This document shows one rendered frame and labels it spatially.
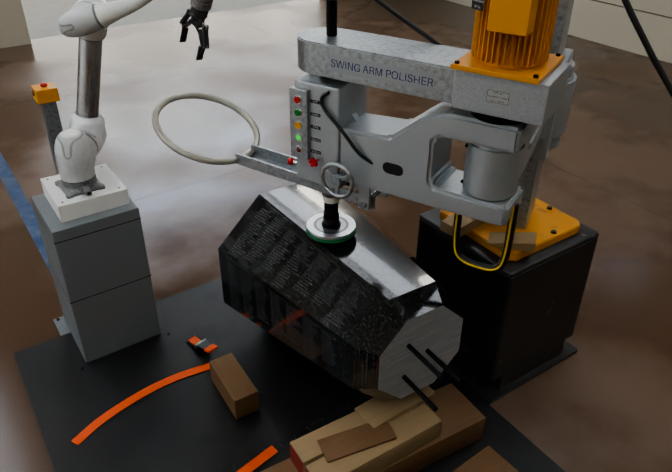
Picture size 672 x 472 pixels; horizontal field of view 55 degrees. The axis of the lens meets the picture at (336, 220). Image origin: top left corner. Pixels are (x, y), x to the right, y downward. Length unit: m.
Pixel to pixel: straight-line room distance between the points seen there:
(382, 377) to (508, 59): 1.26
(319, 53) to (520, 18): 0.75
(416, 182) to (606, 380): 1.66
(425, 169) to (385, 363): 0.76
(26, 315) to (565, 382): 2.91
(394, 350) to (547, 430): 1.00
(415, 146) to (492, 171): 0.28
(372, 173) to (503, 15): 0.79
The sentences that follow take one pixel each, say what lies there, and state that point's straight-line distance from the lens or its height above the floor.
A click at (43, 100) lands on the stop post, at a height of 1.02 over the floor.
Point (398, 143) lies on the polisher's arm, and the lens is 2.31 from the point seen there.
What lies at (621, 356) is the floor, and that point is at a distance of 3.72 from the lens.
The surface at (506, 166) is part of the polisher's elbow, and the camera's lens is 2.22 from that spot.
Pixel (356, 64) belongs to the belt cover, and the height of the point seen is 1.64.
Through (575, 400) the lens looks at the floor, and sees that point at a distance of 3.40.
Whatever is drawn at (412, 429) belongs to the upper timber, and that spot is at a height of 0.25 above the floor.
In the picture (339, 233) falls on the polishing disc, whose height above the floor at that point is 0.88.
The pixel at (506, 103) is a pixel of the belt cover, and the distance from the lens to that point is 2.07.
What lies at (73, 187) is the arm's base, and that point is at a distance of 3.19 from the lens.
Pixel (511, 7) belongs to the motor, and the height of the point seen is 1.91.
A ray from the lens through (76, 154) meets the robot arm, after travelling 3.12.
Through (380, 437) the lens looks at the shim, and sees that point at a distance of 2.72.
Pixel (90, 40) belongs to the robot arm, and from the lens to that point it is 3.12.
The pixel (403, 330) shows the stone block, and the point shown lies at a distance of 2.46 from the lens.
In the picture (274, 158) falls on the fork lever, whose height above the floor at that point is 1.09.
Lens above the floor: 2.34
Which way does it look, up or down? 32 degrees down
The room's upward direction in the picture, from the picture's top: straight up
